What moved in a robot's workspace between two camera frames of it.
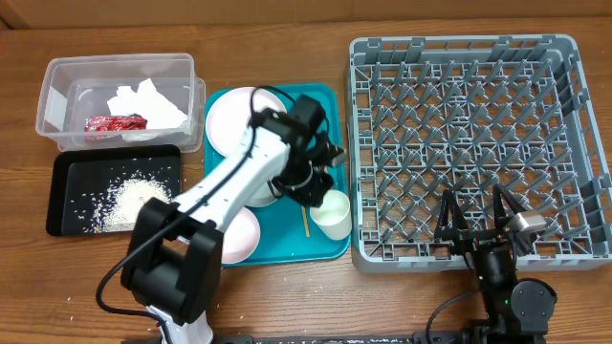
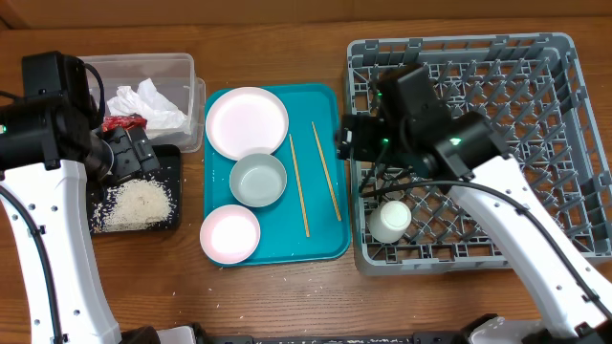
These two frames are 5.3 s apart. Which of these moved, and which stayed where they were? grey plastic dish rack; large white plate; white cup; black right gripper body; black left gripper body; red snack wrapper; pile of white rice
Moved: black left gripper body; black right gripper body; white cup
Stayed: grey plastic dish rack; large white plate; pile of white rice; red snack wrapper
